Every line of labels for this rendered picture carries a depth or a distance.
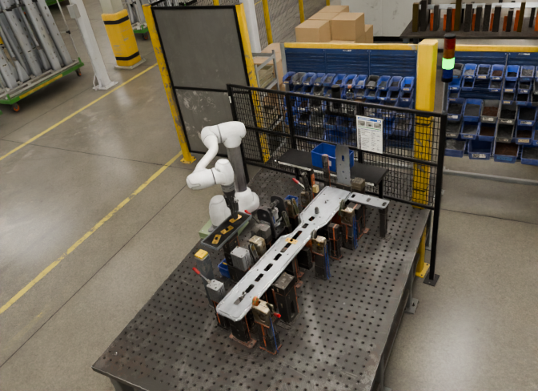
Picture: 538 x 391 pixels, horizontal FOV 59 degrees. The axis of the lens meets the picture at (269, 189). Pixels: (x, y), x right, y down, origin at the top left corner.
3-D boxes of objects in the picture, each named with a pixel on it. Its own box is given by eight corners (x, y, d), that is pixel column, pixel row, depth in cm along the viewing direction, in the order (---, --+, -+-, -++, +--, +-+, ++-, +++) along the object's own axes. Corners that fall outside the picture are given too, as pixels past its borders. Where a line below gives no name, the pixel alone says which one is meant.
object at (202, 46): (276, 170, 579) (250, 0, 467) (271, 176, 569) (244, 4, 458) (187, 157, 637) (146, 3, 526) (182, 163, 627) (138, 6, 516)
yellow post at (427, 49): (423, 278, 404) (437, 47, 292) (403, 272, 413) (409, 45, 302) (430, 264, 415) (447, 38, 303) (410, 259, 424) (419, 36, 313)
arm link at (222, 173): (232, 175, 304) (213, 180, 302) (228, 154, 296) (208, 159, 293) (236, 183, 296) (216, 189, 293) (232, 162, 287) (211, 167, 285)
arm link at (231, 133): (231, 211, 382) (257, 204, 386) (235, 220, 368) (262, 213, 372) (214, 122, 346) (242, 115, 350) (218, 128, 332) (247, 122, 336)
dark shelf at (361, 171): (376, 187, 351) (375, 183, 349) (276, 163, 399) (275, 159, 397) (387, 171, 365) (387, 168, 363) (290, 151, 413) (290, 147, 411)
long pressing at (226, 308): (242, 324, 263) (241, 323, 262) (211, 310, 275) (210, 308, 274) (353, 192, 351) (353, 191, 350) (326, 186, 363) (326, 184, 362)
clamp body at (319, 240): (327, 283, 319) (323, 244, 300) (311, 277, 326) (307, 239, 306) (333, 274, 325) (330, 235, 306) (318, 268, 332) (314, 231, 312)
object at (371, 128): (383, 155, 359) (383, 118, 342) (356, 149, 371) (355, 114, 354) (384, 154, 360) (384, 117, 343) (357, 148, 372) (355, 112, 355)
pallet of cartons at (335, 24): (348, 98, 723) (345, 28, 665) (301, 93, 761) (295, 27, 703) (374, 68, 805) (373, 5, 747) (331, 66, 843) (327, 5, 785)
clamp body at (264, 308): (276, 358, 276) (267, 316, 256) (256, 348, 284) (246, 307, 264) (286, 344, 283) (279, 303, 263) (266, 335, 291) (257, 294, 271)
